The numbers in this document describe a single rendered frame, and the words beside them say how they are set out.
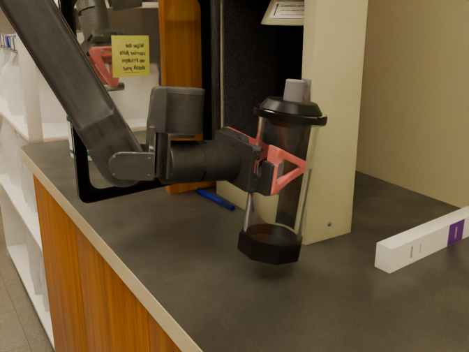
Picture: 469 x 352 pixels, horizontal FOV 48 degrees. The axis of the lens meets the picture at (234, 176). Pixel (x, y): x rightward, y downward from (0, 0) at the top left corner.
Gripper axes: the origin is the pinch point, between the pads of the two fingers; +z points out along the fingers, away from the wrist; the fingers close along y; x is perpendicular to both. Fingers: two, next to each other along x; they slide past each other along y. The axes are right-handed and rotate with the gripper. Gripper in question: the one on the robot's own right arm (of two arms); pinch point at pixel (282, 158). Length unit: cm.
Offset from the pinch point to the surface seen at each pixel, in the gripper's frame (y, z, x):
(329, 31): 5.9, 10.5, -19.2
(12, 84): 166, -10, 15
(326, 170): 5.2, 14.3, 4.0
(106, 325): 38, -12, 49
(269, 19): 20.3, 8.8, -19.9
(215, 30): 37.2, 7.4, -16.8
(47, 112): 144, -1, 22
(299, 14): 14.7, 11.0, -21.4
